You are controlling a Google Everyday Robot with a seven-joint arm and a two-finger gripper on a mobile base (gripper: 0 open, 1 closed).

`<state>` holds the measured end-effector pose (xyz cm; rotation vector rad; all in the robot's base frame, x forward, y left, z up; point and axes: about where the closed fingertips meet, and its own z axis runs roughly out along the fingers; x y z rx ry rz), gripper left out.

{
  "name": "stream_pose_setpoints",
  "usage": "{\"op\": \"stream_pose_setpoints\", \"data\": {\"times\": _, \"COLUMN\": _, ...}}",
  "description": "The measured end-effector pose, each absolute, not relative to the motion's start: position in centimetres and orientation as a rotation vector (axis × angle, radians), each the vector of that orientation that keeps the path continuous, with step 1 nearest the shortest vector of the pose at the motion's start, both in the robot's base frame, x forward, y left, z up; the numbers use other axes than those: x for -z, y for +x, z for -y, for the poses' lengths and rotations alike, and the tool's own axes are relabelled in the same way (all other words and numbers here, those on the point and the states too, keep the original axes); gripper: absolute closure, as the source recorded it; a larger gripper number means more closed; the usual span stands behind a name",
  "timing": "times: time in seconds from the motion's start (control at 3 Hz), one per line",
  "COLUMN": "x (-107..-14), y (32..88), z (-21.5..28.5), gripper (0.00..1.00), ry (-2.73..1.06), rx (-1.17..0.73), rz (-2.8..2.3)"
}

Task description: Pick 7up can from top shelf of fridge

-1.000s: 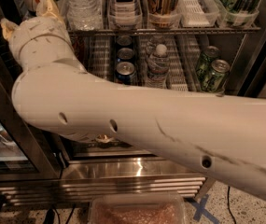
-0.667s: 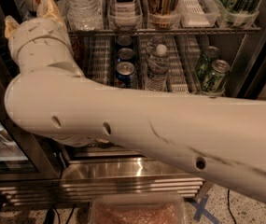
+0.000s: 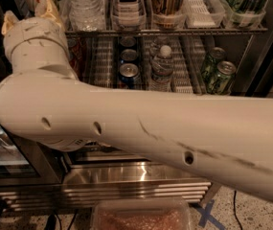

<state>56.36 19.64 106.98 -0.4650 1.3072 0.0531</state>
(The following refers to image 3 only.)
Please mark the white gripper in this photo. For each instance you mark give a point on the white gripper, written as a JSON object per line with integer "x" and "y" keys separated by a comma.
{"x": 33, "y": 33}

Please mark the clear water bottle top shelf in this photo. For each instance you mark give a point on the clear water bottle top shelf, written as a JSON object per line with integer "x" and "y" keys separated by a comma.
{"x": 87, "y": 15}

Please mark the tea bottle top shelf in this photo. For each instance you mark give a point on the tea bottle top shelf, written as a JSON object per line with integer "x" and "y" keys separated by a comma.
{"x": 127, "y": 13}

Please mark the blue pepsi can back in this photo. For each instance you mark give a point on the blue pepsi can back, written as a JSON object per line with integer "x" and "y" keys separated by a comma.
{"x": 127, "y": 42}

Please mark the blue pepsi can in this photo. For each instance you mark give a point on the blue pepsi can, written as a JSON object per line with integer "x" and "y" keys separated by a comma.
{"x": 129, "y": 56}
{"x": 127, "y": 42}
{"x": 129, "y": 76}

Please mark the blue pepsi can middle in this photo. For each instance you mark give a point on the blue pepsi can middle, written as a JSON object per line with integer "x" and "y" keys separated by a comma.
{"x": 129, "y": 56}

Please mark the blue pepsi can front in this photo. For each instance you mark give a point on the blue pepsi can front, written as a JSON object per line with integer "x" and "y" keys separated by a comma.
{"x": 129, "y": 76}

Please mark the brown tall can top shelf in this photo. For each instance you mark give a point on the brown tall can top shelf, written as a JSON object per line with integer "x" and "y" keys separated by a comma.
{"x": 167, "y": 14}

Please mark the water bottle middle shelf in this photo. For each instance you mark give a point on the water bottle middle shelf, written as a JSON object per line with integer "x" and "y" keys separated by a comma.
{"x": 162, "y": 67}

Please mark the green can back middle shelf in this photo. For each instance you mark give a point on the green can back middle shelf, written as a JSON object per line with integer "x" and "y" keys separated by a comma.
{"x": 213, "y": 57}

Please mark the green can front middle shelf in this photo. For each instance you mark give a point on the green can front middle shelf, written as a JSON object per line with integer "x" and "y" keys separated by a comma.
{"x": 221, "y": 78}

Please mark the clear plastic bin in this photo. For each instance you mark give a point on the clear plastic bin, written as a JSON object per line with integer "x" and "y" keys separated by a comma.
{"x": 166, "y": 213}

